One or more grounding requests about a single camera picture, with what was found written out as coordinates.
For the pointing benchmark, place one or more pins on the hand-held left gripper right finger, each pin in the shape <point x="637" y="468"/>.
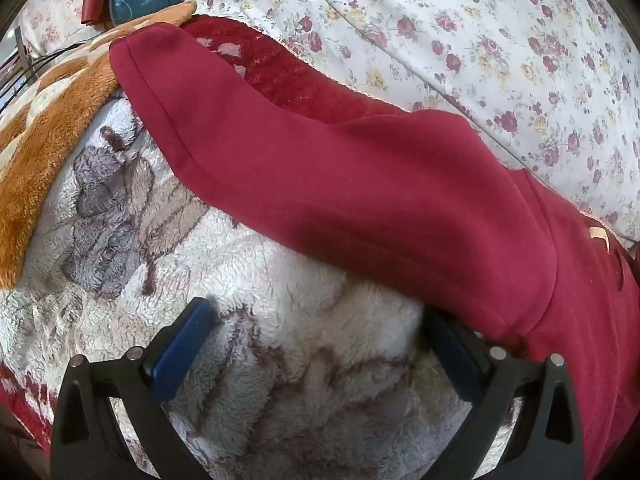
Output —
<point x="457" y="362"/>

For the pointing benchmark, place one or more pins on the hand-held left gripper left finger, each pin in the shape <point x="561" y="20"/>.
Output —
<point x="182" y="350"/>

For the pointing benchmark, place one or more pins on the dark red sweatshirt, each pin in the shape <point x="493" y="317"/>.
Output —
<point x="350" y="185"/>

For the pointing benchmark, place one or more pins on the red white fleece blanket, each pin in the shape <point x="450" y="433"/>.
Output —
<point x="300" y="335"/>

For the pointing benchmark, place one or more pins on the orange white plush blanket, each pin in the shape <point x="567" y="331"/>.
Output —
<point x="50" y="135"/>

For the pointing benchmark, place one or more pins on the floral quilt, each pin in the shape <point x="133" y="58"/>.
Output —
<point x="450" y="35"/>

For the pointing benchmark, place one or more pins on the floral bedsheet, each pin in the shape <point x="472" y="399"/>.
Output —
<point x="55" y="5"/>

